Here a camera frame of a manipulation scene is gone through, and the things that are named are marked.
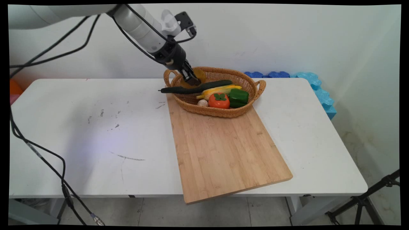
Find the brown toy potato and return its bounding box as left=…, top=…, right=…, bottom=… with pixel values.
left=180, top=68, right=207, bottom=89

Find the green toy bell pepper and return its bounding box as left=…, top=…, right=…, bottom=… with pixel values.
left=228, top=88, right=249, bottom=109

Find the wooden cutting board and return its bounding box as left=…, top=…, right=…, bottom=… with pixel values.
left=166, top=93, right=293, bottom=205

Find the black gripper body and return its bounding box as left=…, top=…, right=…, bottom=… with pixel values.
left=154, top=43, right=187, bottom=70

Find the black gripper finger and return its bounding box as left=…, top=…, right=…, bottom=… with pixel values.
left=179, top=67, right=194, bottom=86
left=185, top=61, right=202, bottom=86

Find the white table leg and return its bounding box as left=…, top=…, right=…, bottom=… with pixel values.
left=285, top=195, right=329, bottom=226

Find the dark green toy cucumber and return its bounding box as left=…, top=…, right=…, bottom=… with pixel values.
left=158, top=80, right=234, bottom=95

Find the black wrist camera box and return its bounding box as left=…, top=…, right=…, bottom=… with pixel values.
left=174, top=11, right=197, bottom=37

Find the light blue foam mat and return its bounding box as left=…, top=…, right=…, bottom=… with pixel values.
left=289, top=72, right=337, bottom=120

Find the yellow toy corn cob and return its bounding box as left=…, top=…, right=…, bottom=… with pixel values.
left=196, top=85, right=243, bottom=100

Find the black tripod stand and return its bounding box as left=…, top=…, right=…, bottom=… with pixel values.
left=325, top=169, right=401, bottom=226

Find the grey table frame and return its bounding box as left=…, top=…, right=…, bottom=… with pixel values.
left=9, top=198, right=69, bottom=226

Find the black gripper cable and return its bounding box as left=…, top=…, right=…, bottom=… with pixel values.
left=9, top=14, right=164, bottom=226

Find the woven wicker basket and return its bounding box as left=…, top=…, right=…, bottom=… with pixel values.
left=163, top=66, right=266, bottom=118

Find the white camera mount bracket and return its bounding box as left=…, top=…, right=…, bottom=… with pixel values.
left=160, top=9, right=182, bottom=36

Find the orange object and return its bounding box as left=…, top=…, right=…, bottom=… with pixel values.
left=10, top=79, right=25, bottom=96

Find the orange toy tomato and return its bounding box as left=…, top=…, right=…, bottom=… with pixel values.
left=208, top=93, right=230, bottom=109

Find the black camera cable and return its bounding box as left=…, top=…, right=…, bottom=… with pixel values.
left=9, top=4, right=197, bottom=226

